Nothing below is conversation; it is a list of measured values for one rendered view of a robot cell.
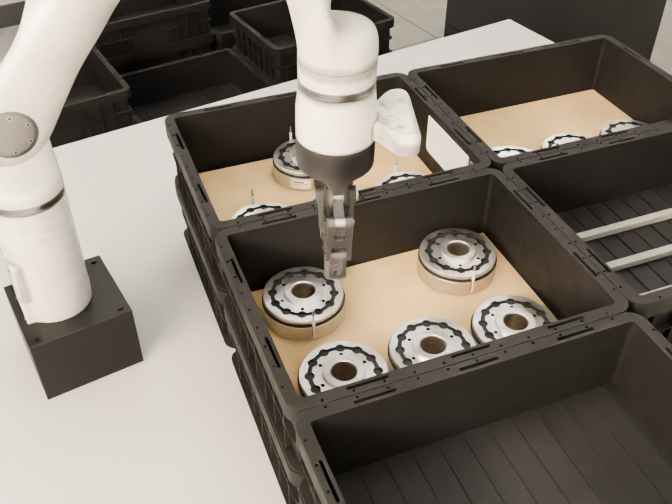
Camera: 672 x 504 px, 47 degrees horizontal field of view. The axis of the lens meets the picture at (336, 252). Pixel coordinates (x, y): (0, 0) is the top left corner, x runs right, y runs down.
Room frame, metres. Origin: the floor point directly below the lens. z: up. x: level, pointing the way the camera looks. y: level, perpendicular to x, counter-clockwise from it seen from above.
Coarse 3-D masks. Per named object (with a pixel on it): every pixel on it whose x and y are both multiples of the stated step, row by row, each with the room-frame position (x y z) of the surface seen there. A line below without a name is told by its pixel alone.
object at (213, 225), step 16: (384, 80) 1.14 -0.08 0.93; (400, 80) 1.15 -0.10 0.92; (272, 96) 1.08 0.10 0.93; (288, 96) 1.08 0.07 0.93; (416, 96) 1.09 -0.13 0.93; (192, 112) 1.03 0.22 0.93; (208, 112) 1.04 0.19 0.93; (432, 112) 1.04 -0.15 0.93; (176, 128) 0.99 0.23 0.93; (448, 128) 0.99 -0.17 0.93; (176, 144) 0.94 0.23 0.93; (464, 144) 0.95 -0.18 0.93; (192, 160) 0.91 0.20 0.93; (480, 160) 0.90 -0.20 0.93; (192, 176) 0.86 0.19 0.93; (432, 176) 0.87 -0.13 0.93; (448, 176) 0.87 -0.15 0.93; (192, 192) 0.85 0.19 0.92; (368, 192) 0.83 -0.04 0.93; (208, 208) 0.79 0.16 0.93; (288, 208) 0.79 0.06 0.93; (304, 208) 0.79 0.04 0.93; (208, 224) 0.76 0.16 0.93; (224, 224) 0.76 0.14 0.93; (240, 224) 0.76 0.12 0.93
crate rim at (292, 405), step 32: (384, 192) 0.83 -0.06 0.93; (416, 192) 0.83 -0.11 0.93; (512, 192) 0.83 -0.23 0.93; (256, 224) 0.76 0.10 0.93; (288, 224) 0.77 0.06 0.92; (544, 224) 0.76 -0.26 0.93; (224, 256) 0.70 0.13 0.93; (576, 256) 0.71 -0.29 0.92; (608, 288) 0.64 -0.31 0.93; (256, 320) 0.59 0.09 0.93; (576, 320) 0.59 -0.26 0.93; (480, 352) 0.55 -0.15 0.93; (288, 384) 0.50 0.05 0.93; (352, 384) 0.50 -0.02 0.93; (384, 384) 0.50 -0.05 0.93; (288, 416) 0.48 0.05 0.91
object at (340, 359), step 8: (328, 360) 0.59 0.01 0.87; (336, 360) 0.59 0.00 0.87; (344, 360) 0.59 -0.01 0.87; (352, 360) 0.59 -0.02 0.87; (328, 368) 0.58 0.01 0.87; (360, 368) 0.58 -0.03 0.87; (328, 376) 0.57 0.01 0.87; (360, 376) 0.57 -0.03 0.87; (328, 384) 0.56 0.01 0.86; (336, 384) 0.56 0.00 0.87; (344, 384) 0.56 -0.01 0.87
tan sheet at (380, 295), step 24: (360, 264) 0.80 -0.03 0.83; (384, 264) 0.80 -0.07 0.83; (408, 264) 0.80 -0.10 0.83; (504, 264) 0.80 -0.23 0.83; (360, 288) 0.75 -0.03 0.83; (384, 288) 0.75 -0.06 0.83; (408, 288) 0.75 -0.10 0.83; (432, 288) 0.75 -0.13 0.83; (504, 288) 0.75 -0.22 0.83; (528, 288) 0.75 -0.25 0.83; (360, 312) 0.71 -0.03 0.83; (384, 312) 0.71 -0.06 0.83; (408, 312) 0.71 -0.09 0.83; (432, 312) 0.71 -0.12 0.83; (456, 312) 0.71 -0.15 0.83; (336, 336) 0.67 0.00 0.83; (360, 336) 0.67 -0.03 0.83; (384, 336) 0.67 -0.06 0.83; (288, 360) 0.63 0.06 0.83
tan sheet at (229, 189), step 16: (272, 160) 1.06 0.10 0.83; (384, 160) 1.06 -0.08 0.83; (400, 160) 1.06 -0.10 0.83; (416, 160) 1.06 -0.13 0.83; (208, 176) 1.01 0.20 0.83; (224, 176) 1.01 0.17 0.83; (240, 176) 1.01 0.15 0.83; (256, 176) 1.01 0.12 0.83; (272, 176) 1.01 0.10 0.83; (368, 176) 1.01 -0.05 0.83; (384, 176) 1.01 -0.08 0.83; (208, 192) 0.97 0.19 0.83; (224, 192) 0.97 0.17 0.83; (240, 192) 0.97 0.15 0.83; (256, 192) 0.97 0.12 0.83; (272, 192) 0.97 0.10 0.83; (288, 192) 0.97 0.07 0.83; (304, 192) 0.97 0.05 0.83; (224, 208) 0.93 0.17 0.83; (240, 208) 0.93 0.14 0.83
